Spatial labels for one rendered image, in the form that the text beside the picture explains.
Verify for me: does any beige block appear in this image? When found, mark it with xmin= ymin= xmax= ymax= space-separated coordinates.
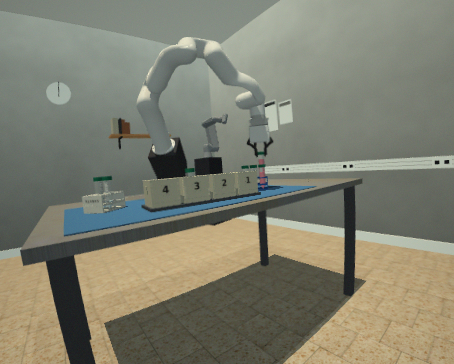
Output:
xmin=179 ymin=175 xmax=211 ymax=204
xmin=232 ymin=171 xmax=258 ymax=195
xmin=143 ymin=178 xmax=181 ymax=209
xmin=209 ymin=173 xmax=236 ymax=199

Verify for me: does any blue bench mat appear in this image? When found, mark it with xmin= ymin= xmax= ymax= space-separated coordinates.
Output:
xmin=64 ymin=185 xmax=317 ymax=236

